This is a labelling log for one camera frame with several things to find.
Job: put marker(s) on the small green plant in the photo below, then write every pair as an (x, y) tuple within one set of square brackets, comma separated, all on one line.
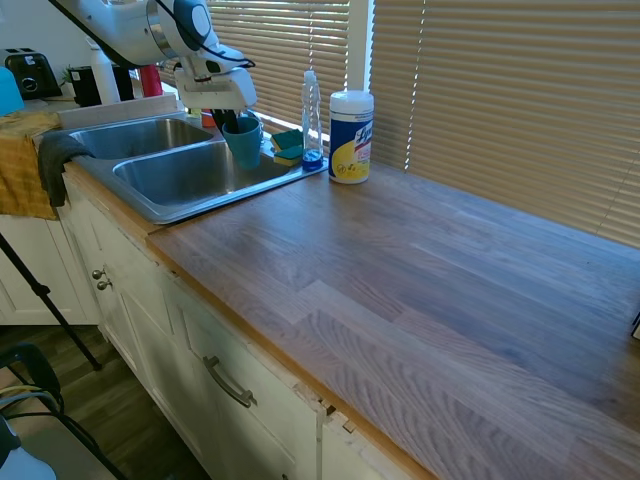
[(66, 76)]

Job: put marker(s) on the red bottle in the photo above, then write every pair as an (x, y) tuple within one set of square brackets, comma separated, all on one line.
[(151, 82)]

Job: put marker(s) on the stainless steel double sink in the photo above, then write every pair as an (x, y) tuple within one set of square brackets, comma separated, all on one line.
[(170, 180)]

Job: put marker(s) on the black toaster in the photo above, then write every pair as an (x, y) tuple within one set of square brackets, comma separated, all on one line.
[(30, 72)]

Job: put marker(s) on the white backsplash board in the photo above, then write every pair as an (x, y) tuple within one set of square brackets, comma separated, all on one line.
[(115, 110)]

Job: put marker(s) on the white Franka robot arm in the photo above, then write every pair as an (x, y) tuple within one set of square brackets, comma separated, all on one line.
[(125, 30)]

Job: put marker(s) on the black canister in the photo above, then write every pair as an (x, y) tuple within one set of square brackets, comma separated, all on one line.
[(84, 87)]

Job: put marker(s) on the white window frame post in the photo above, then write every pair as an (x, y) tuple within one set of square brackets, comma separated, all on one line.
[(361, 45)]

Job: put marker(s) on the narrow beige window blind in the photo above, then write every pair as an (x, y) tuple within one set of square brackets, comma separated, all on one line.
[(290, 40)]

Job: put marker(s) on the black tripod leg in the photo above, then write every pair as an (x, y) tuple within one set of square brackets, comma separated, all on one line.
[(45, 297)]

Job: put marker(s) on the white base cabinet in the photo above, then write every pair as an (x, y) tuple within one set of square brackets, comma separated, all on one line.
[(165, 320)]

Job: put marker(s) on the light blue plastic bowl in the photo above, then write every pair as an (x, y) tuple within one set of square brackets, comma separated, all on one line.
[(9, 92)]

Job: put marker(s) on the wide beige window blind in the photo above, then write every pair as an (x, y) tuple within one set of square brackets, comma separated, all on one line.
[(500, 100)]

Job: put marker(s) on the black cart frame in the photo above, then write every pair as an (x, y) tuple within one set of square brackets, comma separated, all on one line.
[(40, 380)]

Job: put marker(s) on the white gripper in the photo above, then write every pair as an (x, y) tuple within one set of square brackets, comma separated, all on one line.
[(220, 90)]

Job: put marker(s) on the clear dish soap bottle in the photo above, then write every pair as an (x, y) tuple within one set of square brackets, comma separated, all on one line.
[(312, 120)]

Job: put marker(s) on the yellow towel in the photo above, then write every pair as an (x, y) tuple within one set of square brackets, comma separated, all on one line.
[(17, 165)]

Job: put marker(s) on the black object at counter edge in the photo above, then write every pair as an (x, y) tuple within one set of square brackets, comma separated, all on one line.
[(636, 327)]

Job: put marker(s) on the green yellow sponge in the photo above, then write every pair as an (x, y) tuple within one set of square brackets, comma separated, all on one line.
[(289, 156), (287, 139)]

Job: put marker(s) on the grey dish cloth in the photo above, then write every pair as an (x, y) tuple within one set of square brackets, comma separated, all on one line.
[(55, 165)]

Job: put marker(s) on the teal mug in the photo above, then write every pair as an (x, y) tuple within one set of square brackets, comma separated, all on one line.
[(244, 147)]

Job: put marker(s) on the white tall bottle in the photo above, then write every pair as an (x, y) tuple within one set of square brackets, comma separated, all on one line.
[(106, 80)]

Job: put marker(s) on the orange small container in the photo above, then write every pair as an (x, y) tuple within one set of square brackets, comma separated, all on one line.
[(208, 120)]

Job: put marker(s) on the Lysol wipes canister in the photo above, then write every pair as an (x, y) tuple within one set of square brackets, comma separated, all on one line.
[(351, 140)]

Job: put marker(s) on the round metal cabinet knob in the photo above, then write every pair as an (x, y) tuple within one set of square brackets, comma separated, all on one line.
[(99, 274), (104, 285)]

